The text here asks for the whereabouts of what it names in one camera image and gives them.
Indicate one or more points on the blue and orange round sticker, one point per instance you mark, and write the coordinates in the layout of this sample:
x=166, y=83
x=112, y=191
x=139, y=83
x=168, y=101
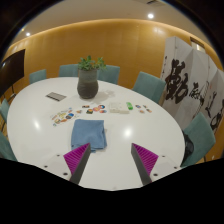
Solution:
x=101, y=106

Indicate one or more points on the green plant in grey pot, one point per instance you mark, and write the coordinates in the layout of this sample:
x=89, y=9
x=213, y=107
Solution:
x=87, y=85

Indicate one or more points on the blue towel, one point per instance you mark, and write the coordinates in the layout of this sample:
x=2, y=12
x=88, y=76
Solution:
x=88, y=133

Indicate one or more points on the red and blue oval sticker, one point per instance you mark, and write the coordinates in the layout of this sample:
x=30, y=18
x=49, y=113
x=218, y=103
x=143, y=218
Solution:
x=103, y=111

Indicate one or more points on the dark shield-shaped sticker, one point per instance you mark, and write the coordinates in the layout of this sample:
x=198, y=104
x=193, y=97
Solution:
x=89, y=111

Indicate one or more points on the dark rectangular sticker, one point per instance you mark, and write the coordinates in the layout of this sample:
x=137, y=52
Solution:
x=85, y=106

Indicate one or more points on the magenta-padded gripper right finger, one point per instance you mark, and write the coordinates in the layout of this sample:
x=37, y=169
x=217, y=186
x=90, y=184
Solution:
x=146, y=160

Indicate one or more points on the black screen on stand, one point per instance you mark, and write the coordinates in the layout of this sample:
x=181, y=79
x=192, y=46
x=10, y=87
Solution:
x=11, y=71

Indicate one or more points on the teal chairs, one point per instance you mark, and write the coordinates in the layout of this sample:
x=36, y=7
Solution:
x=148, y=86

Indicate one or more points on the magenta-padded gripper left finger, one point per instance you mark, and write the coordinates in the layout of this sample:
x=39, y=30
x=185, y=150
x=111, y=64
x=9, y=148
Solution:
x=75, y=160

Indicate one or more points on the small orange sticker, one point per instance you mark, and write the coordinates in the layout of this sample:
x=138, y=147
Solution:
x=79, y=111

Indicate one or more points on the white calligraphy folding screen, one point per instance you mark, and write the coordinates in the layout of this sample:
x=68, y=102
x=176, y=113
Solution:
x=180, y=83

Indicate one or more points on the green marker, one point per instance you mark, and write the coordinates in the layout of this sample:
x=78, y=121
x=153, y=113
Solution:
x=129, y=106

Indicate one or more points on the white sheet of colourful stickers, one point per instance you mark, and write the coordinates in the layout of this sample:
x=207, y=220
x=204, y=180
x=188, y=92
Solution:
x=62, y=116

